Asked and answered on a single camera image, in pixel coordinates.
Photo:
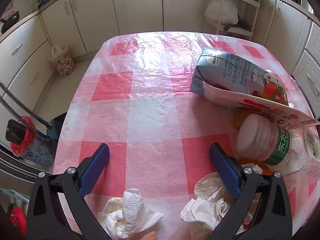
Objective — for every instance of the white rolling shelf cart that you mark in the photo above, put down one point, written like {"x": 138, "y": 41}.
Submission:
{"x": 247, "y": 17}

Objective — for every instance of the curled orange peel piece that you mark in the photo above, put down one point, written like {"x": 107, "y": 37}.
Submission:
{"x": 265, "y": 167}

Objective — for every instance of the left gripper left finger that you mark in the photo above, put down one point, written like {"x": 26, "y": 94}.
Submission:
{"x": 46, "y": 218}

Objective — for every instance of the yellow red snack bag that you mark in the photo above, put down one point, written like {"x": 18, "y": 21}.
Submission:
{"x": 284, "y": 116}

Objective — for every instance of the blue dustpan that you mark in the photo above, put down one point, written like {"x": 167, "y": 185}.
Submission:
{"x": 56, "y": 127}

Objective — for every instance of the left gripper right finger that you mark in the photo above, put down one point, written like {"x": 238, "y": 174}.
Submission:
{"x": 261, "y": 209}

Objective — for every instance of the white tissue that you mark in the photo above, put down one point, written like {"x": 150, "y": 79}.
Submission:
{"x": 208, "y": 208}
{"x": 124, "y": 217}

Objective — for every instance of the white drawer cabinet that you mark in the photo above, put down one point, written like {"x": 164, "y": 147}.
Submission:
{"x": 307, "y": 70}

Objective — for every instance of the black clay pot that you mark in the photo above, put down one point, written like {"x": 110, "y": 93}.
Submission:
{"x": 11, "y": 21}

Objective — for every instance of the blue milk carton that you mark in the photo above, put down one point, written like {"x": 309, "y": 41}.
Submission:
{"x": 228, "y": 71}

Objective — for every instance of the pink checkered tablecloth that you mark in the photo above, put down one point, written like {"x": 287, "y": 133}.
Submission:
{"x": 135, "y": 98}

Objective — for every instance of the white plastic bag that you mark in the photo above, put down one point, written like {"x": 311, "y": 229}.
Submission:
{"x": 228, "y": 11}

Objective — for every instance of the floral shopping bag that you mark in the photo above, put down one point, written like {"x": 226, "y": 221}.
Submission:
{"x": 62, "y": 60}

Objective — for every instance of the clear plastic bottle green label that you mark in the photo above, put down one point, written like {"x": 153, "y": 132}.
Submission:
{"x": 293, "y": 151}

